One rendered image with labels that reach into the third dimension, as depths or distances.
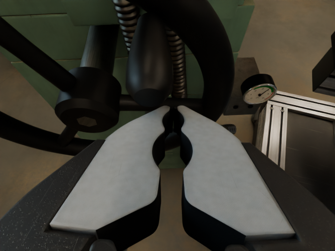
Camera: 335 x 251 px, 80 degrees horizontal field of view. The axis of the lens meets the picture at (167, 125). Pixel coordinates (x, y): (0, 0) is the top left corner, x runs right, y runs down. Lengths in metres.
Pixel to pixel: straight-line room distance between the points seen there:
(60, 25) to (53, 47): 0.05
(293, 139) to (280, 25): 1.12
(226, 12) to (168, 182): 0.85
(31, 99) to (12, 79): 0.24
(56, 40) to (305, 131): 0.94
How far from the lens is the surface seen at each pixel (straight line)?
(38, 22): 0.41
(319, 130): 1.07
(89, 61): 0.24
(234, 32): 0.39
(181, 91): 0.29
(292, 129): 1.01
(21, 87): 1.61
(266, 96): 0.45
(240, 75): 0.52
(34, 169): 1.24
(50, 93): 0.55
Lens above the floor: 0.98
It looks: 61 degrees down
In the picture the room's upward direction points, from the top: 3 degrees counter-clockwise
